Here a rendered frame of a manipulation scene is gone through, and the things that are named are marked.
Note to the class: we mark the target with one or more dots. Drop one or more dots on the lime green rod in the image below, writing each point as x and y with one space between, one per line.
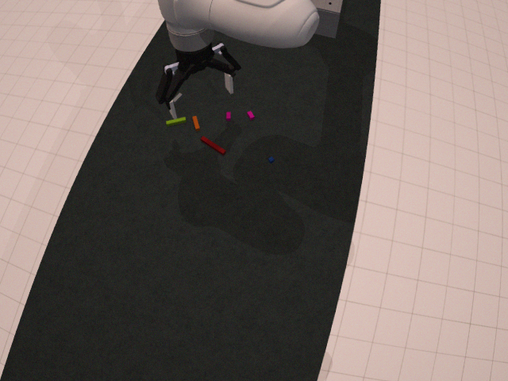
176 121

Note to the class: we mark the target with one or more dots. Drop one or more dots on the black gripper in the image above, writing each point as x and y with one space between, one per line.
169 86

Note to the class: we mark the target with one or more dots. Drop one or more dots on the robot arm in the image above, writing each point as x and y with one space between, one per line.
269 23

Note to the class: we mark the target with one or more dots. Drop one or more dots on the orange rod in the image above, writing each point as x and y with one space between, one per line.
196 125

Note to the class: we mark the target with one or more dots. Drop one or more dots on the grey rod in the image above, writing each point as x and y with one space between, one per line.
177 98

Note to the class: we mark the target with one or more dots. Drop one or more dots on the dark red rod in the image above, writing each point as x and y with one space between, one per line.
213 145

